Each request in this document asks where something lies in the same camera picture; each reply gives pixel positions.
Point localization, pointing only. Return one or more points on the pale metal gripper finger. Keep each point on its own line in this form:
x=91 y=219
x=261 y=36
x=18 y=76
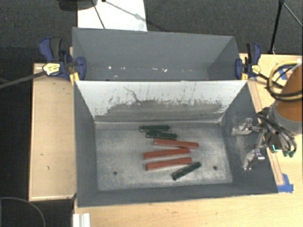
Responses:
x=251 y=155
x=243 y=128

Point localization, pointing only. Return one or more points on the dark green flat block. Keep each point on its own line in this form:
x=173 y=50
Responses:
x=155 y=128
x=187 y=170
x=162 y=135

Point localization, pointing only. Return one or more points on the red-brown flat block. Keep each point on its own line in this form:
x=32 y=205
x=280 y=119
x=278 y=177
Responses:
x=176 y=143
x=168 y=163
x=165 y=153

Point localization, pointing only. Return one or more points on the grey metal bin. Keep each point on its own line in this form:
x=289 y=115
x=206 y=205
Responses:
x=142 y=98

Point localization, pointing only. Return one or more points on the pale wood flat board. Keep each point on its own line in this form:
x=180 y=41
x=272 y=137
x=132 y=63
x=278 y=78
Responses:
x=53 y=136

